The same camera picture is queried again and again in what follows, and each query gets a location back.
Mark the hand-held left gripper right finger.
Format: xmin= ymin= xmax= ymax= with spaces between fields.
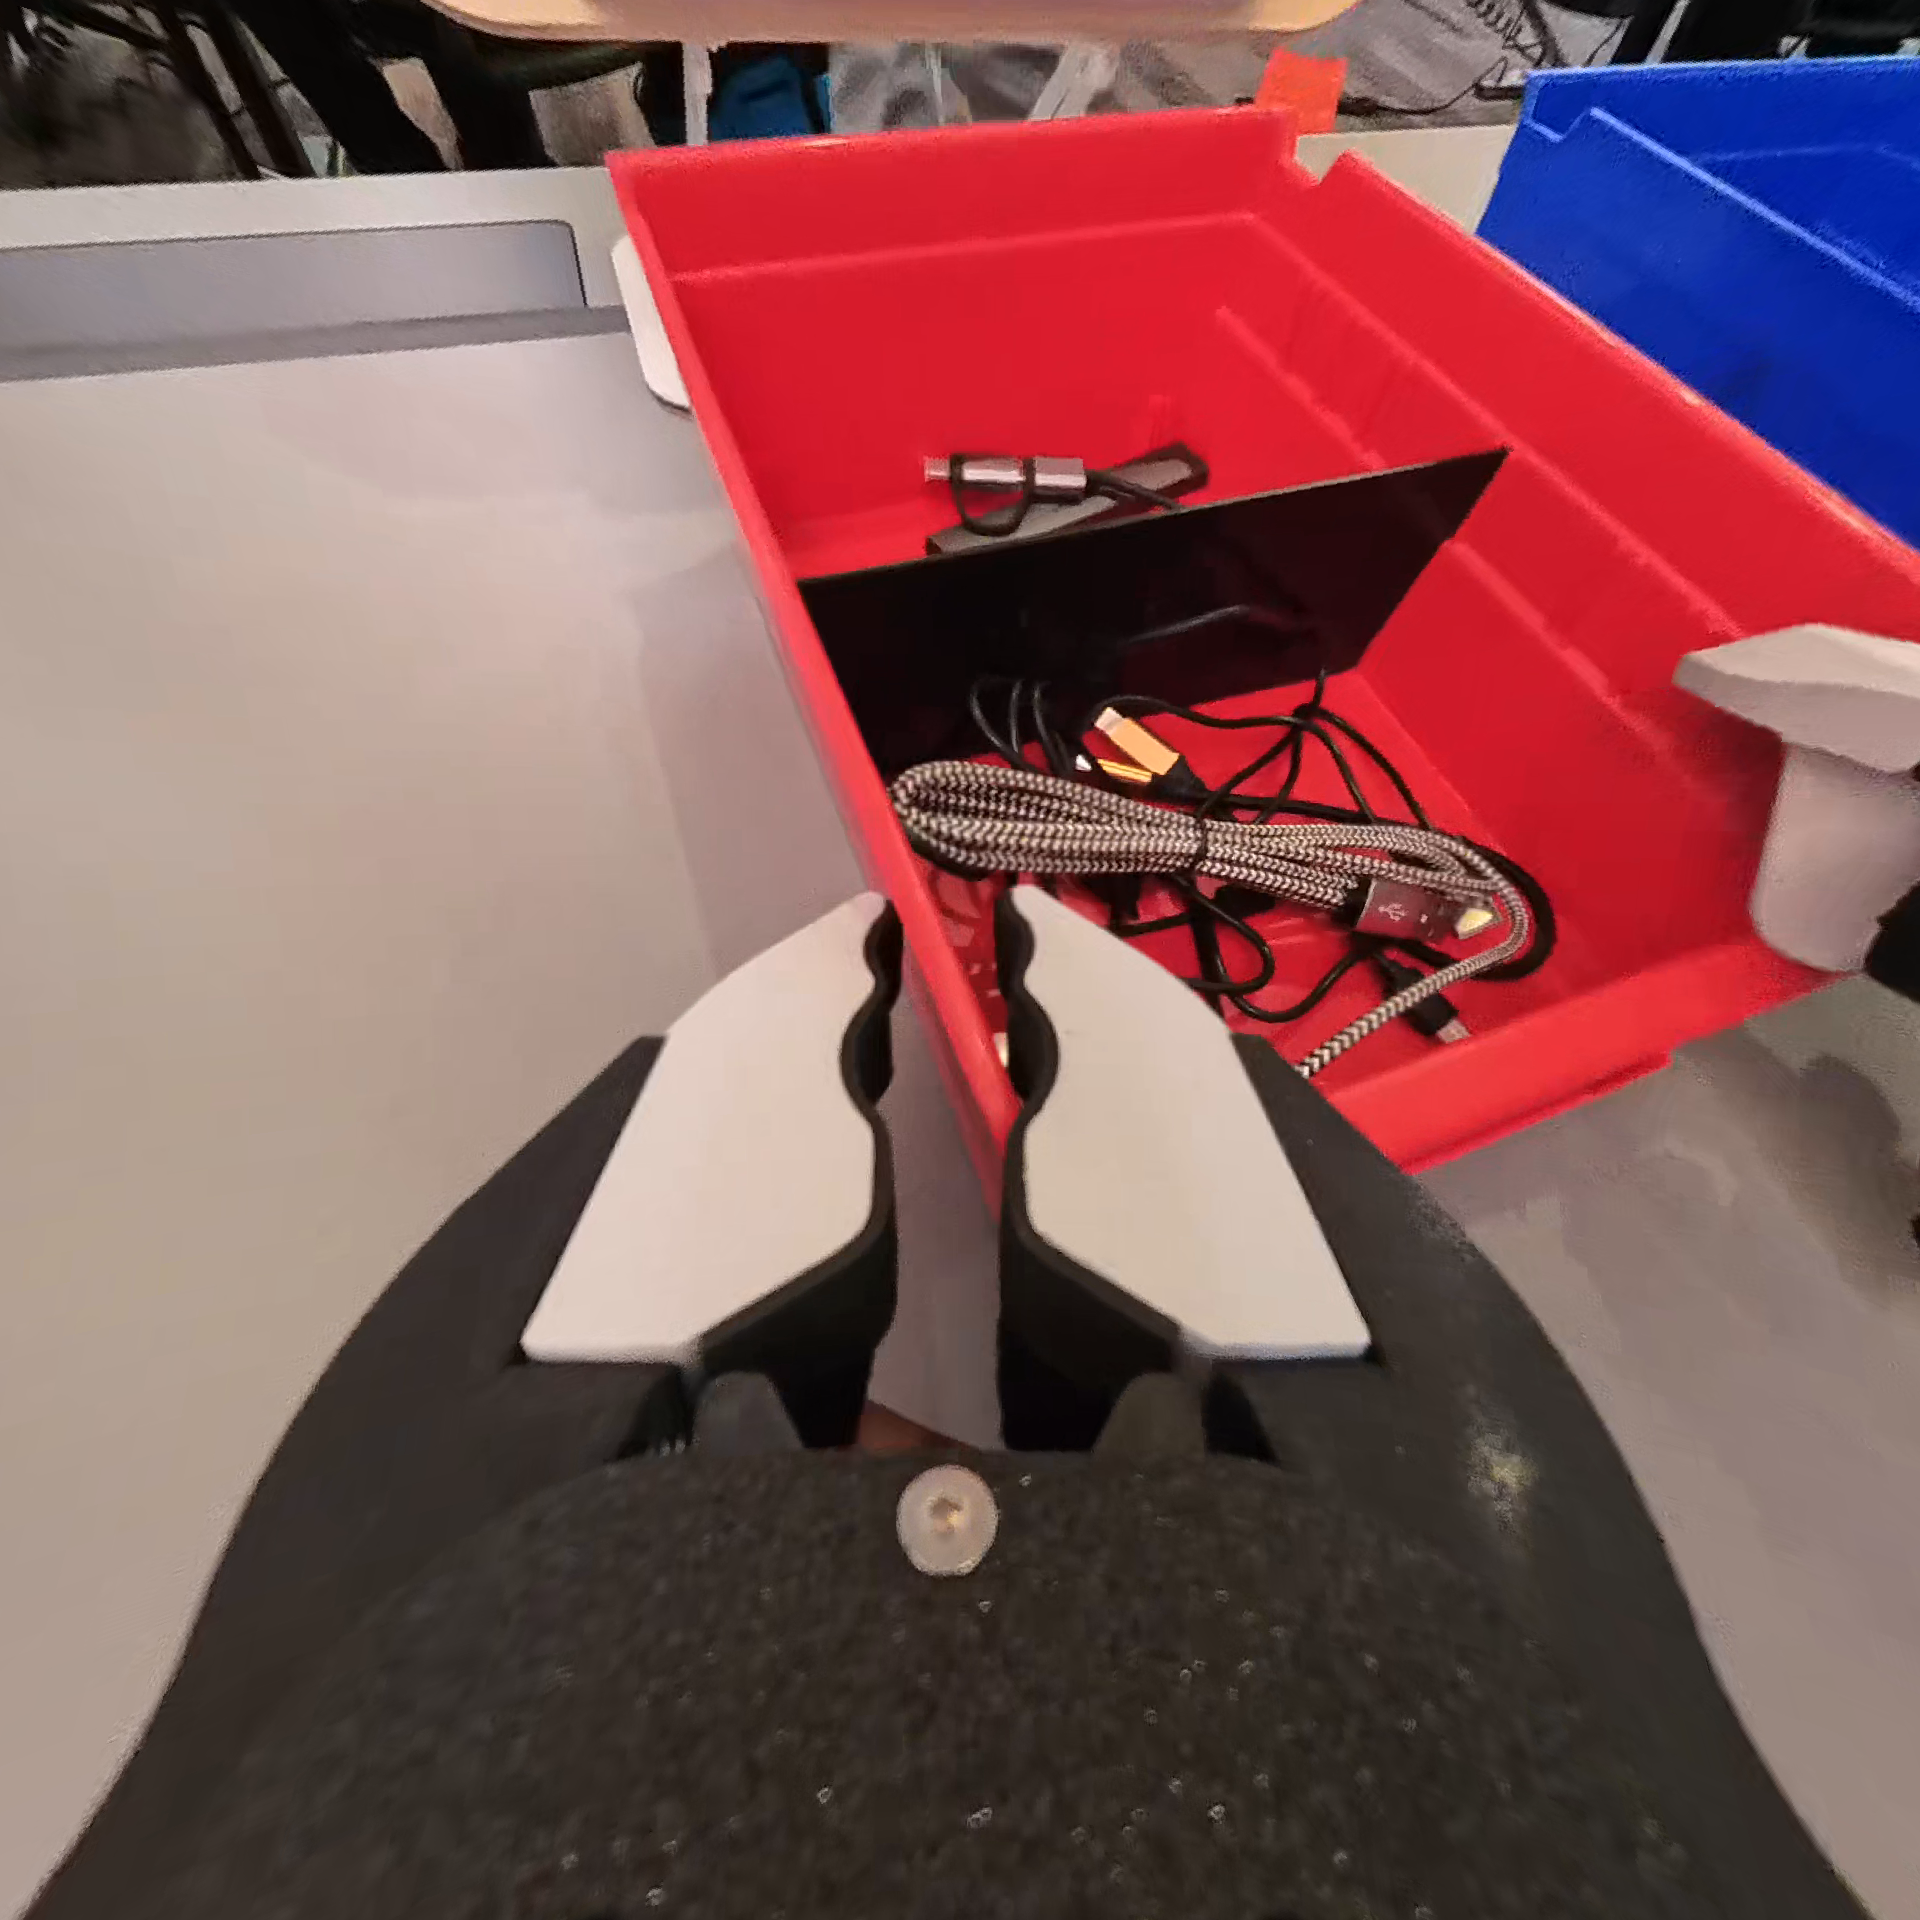
xmin=998 ymin=889 xmax=1373 ymax=1449

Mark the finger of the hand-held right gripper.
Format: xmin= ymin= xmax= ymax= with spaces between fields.
xmin=1671 ymin=622 xmax=1920 ymax=774

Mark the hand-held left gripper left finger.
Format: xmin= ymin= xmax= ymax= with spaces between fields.
xmin=523 ymin=892 xmax=902 ymax=1449

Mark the black-white braided cable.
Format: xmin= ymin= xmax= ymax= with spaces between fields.
xmin=891 ymin=757 xmax=1553 ymax=1082

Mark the blue plastic bin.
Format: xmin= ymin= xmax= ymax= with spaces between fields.
xmin=1476 ymin=57 xmax=1920 ymax=550

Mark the black usb cable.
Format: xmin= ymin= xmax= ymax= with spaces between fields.
xmin=959 ymin=600 xmax=1502 ymax=1023

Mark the dark grey usb hub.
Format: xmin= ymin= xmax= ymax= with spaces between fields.
xmin=921 ymin=441 xmax=1215 ymax=560

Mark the red plastic bin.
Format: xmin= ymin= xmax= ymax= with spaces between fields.
xmin=609 ymin=106 xmax=1920 ymax=1217

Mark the black bin divider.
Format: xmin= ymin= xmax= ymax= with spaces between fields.
xmin=799 ymin=447 xmax=1510 ymax=784

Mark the white folding stand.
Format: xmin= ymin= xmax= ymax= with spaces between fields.
xmin=612 ymin=43 xmax=1116 ymax=410

